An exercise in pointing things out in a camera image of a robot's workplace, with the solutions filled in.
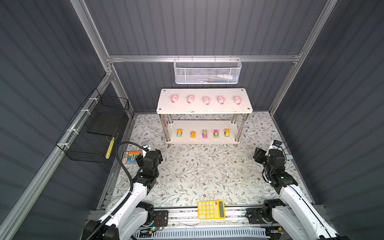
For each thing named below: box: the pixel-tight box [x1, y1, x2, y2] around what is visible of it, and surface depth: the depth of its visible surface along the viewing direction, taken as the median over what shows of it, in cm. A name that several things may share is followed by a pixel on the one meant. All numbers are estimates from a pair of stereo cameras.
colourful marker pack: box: [122, 150, 143, 165], surface depth 96 cm
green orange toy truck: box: [224, 128, 231, 138], surface depth 100 cm
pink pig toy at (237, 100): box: [234, 96, 242, 105], surface depth 78 cm
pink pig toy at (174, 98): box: [170, 94, 178, 103], surface depth 79 cm
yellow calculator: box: [197, 200, 226, 220], surface depth 77 cm
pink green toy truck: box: [202, 129, 208, 139], surface depth 99 cm
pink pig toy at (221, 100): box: [218, 96, 225, 105], surface depth 79 cm
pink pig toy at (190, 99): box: [187, 94, 194, 104], surface depth 79 cm
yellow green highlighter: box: [105, 137, 115, 159], surface depth 69 cm
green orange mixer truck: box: [177, 128, 183, 138], surface depth 101 cm
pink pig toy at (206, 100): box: [203, 96, 211, 106], surface depth 78 cm
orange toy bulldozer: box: [190, 131, 196, 139], surface depth 100 cm
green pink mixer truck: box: [213, 129, 220, 139], surface depth 101 cm
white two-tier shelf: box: [156, 88, 253, 144], surface depth 87 cm
